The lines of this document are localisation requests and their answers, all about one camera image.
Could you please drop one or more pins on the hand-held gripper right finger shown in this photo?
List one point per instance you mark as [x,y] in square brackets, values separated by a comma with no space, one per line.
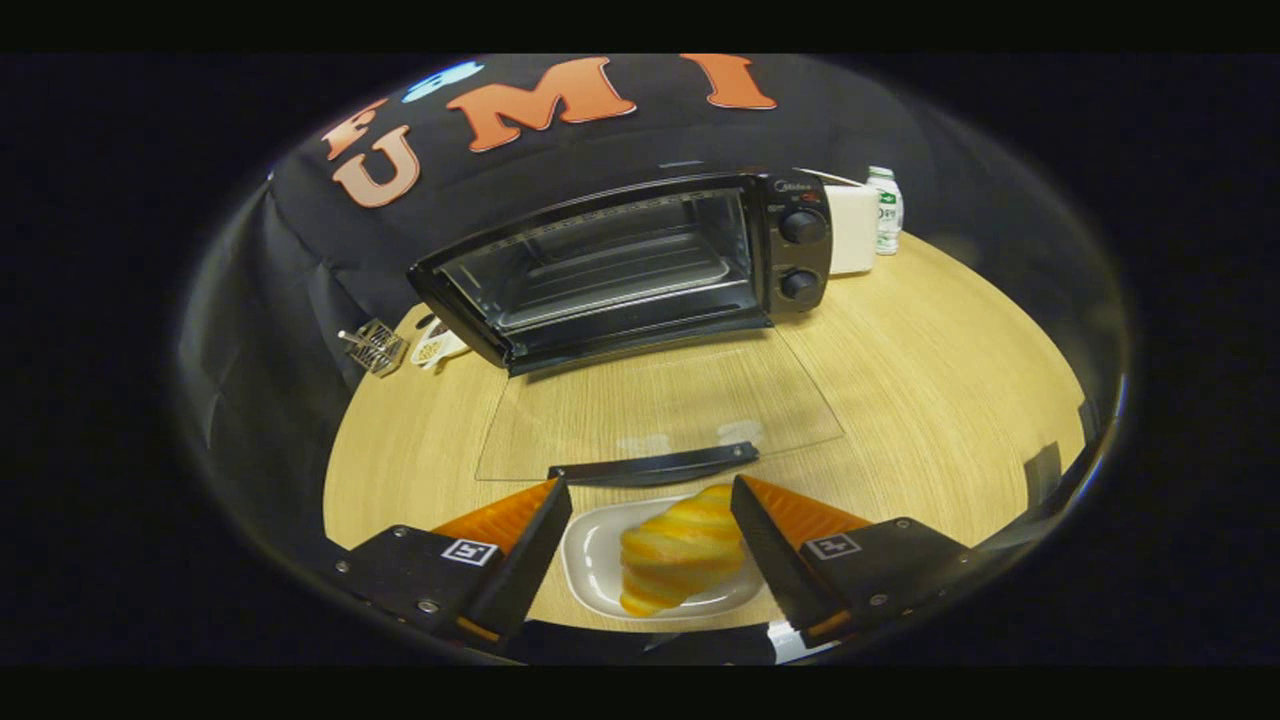
[775,555]

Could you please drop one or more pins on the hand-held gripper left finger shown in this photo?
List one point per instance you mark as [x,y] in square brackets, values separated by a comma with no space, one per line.
[528,565]

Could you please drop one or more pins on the yellow croissant bread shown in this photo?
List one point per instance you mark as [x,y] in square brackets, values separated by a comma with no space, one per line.
[680,550]

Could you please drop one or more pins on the black toaster oven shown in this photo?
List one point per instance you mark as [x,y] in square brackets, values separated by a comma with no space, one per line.
[795,255]

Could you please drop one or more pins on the white oval plate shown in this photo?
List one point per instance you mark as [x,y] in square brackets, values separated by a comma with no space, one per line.
[592,560]

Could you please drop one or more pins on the small white perforated utensil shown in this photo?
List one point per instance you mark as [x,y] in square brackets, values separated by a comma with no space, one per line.
[438,347]

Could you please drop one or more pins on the dark chair back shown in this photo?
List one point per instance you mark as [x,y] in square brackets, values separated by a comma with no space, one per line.
[1043,468]

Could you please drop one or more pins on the small white box device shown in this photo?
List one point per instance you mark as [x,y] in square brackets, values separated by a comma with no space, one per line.
[852,230]

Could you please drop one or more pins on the white bottle green label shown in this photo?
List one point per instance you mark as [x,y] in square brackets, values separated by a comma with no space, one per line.
[885,210]

